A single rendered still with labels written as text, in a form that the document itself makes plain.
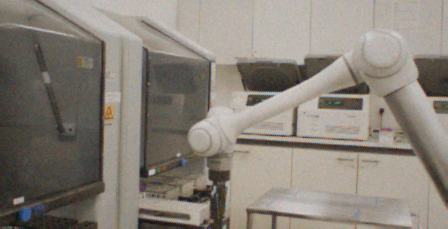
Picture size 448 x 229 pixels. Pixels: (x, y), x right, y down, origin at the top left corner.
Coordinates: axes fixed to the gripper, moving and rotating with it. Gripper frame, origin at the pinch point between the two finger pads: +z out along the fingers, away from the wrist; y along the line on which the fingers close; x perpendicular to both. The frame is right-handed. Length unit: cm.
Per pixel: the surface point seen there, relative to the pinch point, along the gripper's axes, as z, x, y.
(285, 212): -1.8, 18.2, -24.1
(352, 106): -37, 26, -232
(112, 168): -22.2, -25.8, 25.4
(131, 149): -26.8, -25.8, 14.3
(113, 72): -52, -26, 26
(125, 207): -8.3, -25.8, 17.2
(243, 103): -36, -62, -232
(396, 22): -105, 57, -258
